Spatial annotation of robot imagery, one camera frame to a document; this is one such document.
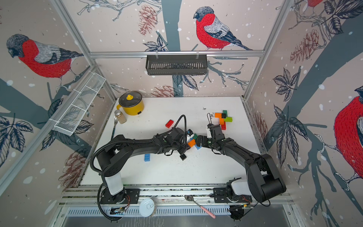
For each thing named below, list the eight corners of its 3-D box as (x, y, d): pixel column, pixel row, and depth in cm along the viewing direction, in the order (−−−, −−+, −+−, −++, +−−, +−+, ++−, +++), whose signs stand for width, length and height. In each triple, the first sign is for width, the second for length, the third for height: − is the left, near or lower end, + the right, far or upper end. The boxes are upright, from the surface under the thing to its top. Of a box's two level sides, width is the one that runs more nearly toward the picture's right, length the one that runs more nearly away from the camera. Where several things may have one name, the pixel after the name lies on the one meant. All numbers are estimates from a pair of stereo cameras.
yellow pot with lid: (122, 116, 111) (115, 104, 101) (127, 102, 121) (121, 90, 111) (142, 116, 111) (138, 104, 101) (146, 102, 121) (142, 90, 111)
